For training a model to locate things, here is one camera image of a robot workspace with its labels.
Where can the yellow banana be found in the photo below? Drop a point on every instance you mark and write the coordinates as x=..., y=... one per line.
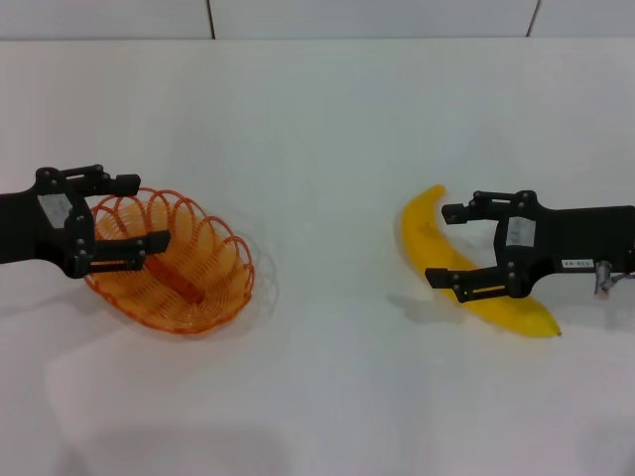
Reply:
x=427, y=240

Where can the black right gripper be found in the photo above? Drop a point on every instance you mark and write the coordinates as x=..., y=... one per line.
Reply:
x=575, y=233

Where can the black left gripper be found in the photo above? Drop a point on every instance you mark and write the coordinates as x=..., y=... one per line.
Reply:
x=30, y=233

